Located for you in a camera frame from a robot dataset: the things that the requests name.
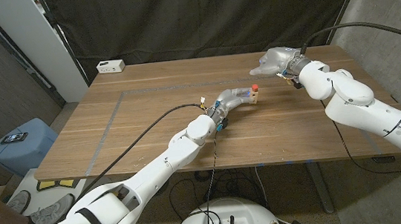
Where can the red screw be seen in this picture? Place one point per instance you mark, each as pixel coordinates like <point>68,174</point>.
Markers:
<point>254,87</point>

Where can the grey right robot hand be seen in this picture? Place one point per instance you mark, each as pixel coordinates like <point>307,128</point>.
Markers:
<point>279,60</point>

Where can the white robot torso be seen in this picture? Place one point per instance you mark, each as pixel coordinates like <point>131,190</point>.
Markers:
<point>248,215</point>

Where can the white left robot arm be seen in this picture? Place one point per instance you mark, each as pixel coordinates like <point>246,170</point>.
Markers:
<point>144,177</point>

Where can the black backdrop curtain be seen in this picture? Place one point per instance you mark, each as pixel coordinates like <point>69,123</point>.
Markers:
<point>205,14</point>

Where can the blue plastic bin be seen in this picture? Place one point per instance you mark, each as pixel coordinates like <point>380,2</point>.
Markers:
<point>36,148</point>

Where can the white power strip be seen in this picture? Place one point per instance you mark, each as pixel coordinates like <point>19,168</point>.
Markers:
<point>111,66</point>

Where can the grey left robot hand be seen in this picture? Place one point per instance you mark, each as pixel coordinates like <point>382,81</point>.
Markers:
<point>230,99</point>

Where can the white floor mat yellow print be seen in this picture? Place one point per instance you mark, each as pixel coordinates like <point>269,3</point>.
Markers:
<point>81,184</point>

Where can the wooden block with holes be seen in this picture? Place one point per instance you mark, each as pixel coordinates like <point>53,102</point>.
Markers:
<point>254,96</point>

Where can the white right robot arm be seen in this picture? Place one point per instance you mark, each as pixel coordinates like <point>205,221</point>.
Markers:
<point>372,109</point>

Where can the grey table leg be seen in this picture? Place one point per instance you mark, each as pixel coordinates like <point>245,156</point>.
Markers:
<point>320,189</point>

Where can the grey sneaker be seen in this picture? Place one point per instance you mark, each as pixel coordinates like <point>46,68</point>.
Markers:
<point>19,202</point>
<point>50,213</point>

